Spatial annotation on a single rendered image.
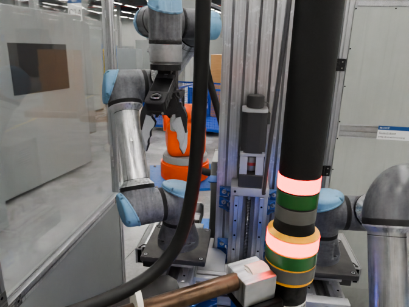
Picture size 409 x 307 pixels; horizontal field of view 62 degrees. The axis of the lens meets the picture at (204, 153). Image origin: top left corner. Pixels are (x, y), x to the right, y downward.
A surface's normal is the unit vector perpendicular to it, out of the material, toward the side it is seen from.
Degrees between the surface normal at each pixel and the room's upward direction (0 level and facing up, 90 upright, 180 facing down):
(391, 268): 66
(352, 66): 90
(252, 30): 90
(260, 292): 90
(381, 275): 71
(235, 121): 90
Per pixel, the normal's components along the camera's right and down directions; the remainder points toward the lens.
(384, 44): -0.15, 0.29
